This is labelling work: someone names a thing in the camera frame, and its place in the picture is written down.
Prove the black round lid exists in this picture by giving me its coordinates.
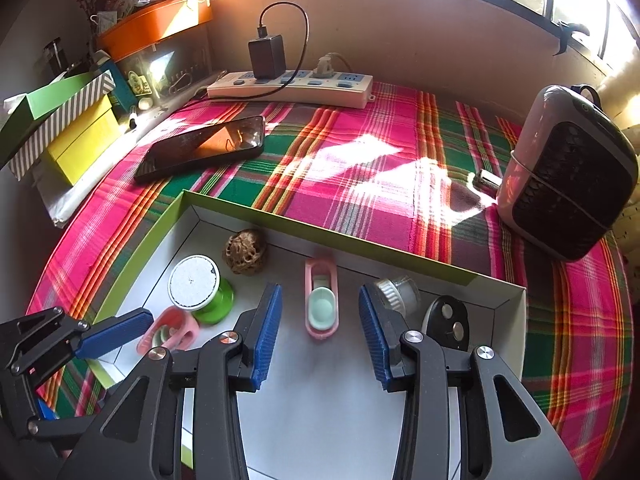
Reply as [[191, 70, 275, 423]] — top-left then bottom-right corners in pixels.
[[421, 295, 471, 353]]

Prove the clear plastic organizer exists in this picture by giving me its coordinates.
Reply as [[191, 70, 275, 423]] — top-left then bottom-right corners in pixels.
[[115, 25, 211, 106]]

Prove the green cardboard box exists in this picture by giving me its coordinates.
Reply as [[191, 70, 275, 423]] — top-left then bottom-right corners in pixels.
[[92, 189, 528, 480]]

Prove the black charger adapter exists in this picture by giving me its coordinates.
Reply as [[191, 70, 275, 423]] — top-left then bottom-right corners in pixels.
[[248, 35, 287, 82]]

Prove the blue carton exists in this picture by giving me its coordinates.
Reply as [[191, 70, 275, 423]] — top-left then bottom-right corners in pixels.
[[97, 57, 136, 111]]

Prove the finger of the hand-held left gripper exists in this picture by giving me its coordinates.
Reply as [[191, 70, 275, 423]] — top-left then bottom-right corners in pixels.
[[0, 306, 155, 376], [0, 375, 108, 453]]

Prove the small metal connector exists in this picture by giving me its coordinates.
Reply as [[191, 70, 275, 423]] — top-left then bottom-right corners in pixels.
[[472, 169, 503, 196]]

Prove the white plug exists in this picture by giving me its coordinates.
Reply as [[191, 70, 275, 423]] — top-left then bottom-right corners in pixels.
[[314, 52, 351, 80]]

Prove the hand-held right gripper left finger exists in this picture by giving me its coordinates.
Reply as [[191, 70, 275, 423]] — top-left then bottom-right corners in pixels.
[[57, 282, 283, 480]]

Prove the pink and green clip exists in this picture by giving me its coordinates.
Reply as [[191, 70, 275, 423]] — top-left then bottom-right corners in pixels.
[[136, 307, 202, 353]]

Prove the stack of coloured gift boxes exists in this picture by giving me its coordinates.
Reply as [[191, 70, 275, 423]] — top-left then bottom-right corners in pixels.
[[9, 71, 117, 181]]

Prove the orange tray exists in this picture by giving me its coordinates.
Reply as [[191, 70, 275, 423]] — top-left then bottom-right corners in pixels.
[[96, 0, 213, 61]]

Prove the black window handle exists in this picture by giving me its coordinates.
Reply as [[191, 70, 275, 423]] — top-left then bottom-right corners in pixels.
[[555, 22, 591, 56]]

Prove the brown walnut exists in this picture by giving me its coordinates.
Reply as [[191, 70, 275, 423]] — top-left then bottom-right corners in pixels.
[[222, 229, 268, 276]]

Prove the green and white spool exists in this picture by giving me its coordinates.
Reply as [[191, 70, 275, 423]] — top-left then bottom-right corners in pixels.
[[167, 255, 236, 325]]

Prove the green box lid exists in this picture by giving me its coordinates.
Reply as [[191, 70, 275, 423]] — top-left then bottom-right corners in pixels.
[[0, 71, 108, 161]]

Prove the grey portable heater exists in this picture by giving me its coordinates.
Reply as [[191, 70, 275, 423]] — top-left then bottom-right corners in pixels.
[[497, 84, 640, 261]]

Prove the white ribbed plastic cap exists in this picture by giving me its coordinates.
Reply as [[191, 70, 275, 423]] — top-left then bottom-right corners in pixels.
[[375, 275, 422, 318]]

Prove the black charger cable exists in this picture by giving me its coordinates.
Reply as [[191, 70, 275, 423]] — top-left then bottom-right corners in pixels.
[[257, 2, 311, 98]]

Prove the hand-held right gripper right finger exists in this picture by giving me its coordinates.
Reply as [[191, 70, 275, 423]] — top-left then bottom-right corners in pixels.
[[357, 282, 583, 480]]

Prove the black smartphone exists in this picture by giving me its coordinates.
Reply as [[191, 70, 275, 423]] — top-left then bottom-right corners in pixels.
[[133, 115, 266, 183]]

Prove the white power strip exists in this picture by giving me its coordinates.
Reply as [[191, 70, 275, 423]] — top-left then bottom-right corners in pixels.
[[206, 71, 376, 109]]

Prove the pink holder with mint insert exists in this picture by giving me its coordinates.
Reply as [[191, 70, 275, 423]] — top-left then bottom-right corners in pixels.
[[304, 257, 341, 342]]

